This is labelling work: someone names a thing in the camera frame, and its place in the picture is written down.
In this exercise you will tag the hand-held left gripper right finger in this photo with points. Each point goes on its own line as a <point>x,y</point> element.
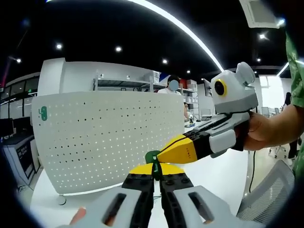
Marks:
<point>185,204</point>

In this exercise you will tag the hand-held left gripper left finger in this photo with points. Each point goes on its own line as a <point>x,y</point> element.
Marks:
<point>133,204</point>

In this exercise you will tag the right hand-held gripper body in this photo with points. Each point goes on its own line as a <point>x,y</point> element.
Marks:
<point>237,95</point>

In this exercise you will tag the green hook assembly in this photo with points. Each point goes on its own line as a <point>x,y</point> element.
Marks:
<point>150,156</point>
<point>44,114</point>

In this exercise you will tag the white perforated mounting plate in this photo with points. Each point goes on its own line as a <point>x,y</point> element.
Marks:
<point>107,123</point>

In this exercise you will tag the person's right hand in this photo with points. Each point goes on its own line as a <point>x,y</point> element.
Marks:
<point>261,133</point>

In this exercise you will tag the person's left hand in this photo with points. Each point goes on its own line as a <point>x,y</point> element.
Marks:
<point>78,216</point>

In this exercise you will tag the person's green patterned shirt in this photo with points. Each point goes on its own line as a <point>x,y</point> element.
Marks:
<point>295,78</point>

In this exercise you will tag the long ceiling light strip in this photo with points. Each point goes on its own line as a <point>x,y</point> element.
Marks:
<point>187,30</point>

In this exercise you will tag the grey mesh office chair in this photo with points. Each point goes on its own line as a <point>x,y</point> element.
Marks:
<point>268,190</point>

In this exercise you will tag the ceiling air conditioner vent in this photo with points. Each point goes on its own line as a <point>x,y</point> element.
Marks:
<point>260,13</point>

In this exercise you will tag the white metal storage shelf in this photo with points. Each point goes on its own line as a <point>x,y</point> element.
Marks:
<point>118,83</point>

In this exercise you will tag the group of ceiling spotlights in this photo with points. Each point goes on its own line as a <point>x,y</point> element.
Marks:
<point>118,49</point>

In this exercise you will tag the grey equipment cabinet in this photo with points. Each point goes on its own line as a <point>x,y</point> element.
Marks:
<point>21,159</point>

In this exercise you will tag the black desktop monitor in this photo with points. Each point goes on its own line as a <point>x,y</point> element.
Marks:
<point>21,126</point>

